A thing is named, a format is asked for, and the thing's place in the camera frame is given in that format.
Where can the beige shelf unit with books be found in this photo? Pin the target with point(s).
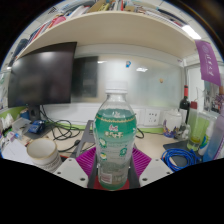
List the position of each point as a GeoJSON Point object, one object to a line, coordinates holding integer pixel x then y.
{"type": "Point", "coordinates": [110, 30]}

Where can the purple hanging banner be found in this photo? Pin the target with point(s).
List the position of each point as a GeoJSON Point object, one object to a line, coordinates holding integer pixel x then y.
{"type": "Point", "coordinates": [208, 63]}

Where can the black computer monitor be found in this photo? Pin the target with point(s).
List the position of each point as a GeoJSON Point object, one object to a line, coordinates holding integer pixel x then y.
{"type": "Point", "coordinates": [41, 76]}

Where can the white round jar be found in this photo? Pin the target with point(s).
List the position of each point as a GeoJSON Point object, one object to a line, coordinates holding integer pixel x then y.
{"type": "Point", "coordinates": [172, 123]}

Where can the purple translucent water bottle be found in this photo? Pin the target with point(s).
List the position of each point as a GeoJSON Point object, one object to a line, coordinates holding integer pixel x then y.
{"type": "Point", "coordinates": [215, 140]}

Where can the grey metal laptop stand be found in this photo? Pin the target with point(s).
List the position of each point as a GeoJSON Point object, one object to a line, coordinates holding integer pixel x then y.
{"type": "Point", "coordinates": [85, 136]}

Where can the dark wine bottle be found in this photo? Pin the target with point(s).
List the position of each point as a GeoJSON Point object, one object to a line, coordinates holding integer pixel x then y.
{"type": "Point", "coordinates": [184, 105]}

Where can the small blue box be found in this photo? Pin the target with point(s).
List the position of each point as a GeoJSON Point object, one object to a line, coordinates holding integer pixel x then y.
{"type": "Point", "coordinates": [36, 127]}

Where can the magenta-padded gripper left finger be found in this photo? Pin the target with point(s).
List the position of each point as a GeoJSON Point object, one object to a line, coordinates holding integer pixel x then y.
{"type": "Point", "coordinates": [70, 171]}

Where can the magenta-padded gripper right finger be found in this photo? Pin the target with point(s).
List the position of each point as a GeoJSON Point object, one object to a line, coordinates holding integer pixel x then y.
{"type": "Point", "coordinates": [155, 170]}

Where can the flat round red coaster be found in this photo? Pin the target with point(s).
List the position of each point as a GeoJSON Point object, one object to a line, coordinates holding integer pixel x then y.
{"type": "Point", "coordinates": [97, 185]}

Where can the green drinking glass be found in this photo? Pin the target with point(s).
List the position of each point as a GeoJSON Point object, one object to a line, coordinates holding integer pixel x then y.
{"type": "Point", "coordinates": [196, 135]}

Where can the ceiling lights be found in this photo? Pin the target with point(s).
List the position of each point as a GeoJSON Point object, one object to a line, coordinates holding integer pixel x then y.
{"type": "Point", "coordinates": [191, 31]}

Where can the photo poster board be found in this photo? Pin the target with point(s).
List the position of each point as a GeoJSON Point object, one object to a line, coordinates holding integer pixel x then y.
{"type": "Point", "coordinates": [213, 98]}

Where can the white wall socket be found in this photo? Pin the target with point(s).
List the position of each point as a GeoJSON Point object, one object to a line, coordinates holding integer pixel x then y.
{"type": "Point", "coordinates": [152, 117]}

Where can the green-label clear drink bottle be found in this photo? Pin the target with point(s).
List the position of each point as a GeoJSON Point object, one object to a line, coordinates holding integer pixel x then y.
{"type": "Point", "coordinates": [115, 140]}

